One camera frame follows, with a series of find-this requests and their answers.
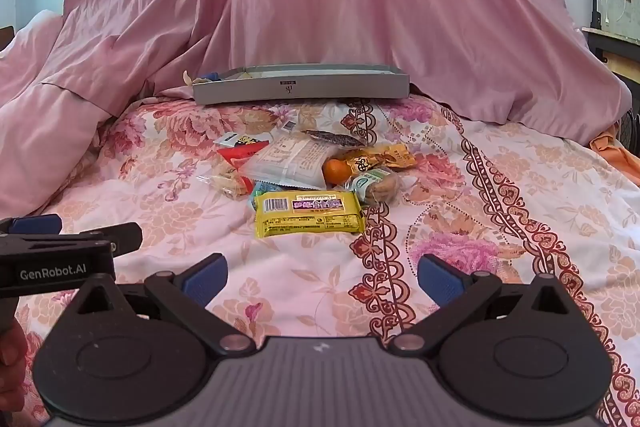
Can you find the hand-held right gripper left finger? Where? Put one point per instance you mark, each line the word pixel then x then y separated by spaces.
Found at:
pixel 206 281

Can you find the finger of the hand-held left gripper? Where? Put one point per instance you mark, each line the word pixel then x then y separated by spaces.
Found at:
pixel 125 237
pixel 35 224

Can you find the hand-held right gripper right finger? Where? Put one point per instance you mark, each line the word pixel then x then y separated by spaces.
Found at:
pixel 439 282

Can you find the clear rice cracker packet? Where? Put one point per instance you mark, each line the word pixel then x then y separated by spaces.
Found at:
pixel 227 184

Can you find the green label cookie packet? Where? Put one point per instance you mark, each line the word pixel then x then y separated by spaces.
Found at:
pixel 377 187

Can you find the red snack packet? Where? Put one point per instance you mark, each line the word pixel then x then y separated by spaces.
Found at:
pixel 240 154

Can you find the golden yellow snack packet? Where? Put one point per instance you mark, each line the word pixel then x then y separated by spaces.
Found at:
pixel 380 158

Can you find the white translucent pastry packet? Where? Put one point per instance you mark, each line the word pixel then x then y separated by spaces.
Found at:
pixel 292 159

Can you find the orange tangerine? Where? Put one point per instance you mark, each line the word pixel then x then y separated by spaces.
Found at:
pixel 335 171

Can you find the dark dried fish packet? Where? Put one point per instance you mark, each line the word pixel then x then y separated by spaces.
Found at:
pixel 335 138

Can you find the grey cardboard box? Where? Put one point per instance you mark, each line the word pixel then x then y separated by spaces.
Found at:
pixel 300 87

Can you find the person's left hand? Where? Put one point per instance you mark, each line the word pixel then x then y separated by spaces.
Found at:
pixel 11 362

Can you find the floral bedsheet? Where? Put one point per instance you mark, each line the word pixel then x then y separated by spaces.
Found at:
pixel 500 217

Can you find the pink quilt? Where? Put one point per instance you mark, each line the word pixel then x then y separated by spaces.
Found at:
pixel 45 122

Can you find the yellowish tape strip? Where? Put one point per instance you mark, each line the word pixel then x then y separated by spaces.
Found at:
pixel 190 78

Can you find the small blue scrap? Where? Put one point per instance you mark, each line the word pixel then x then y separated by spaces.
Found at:
pixel 212 76

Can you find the orange cloth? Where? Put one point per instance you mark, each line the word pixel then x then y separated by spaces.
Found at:
pixel 617 152

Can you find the dark desk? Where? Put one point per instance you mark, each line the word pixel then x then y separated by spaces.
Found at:
pixel 617 52

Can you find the black bracket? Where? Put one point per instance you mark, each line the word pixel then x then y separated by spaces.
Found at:
pixel 596 9

